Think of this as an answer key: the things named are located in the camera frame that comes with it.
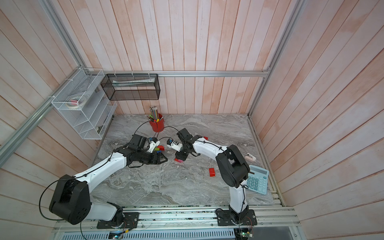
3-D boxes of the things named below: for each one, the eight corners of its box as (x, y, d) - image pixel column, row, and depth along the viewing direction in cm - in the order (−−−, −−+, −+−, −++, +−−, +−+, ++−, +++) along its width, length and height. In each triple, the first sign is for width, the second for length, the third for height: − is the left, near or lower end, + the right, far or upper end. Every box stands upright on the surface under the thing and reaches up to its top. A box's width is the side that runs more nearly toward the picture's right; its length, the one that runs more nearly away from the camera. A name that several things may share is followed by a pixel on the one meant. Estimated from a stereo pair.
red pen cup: (152, 132, 112) (149, 122, 104) (154, 123, 118) (151, 113, 110) (163, 132, 112) (161, 122, 104) (165, 123, 118) (163, 113, 110)
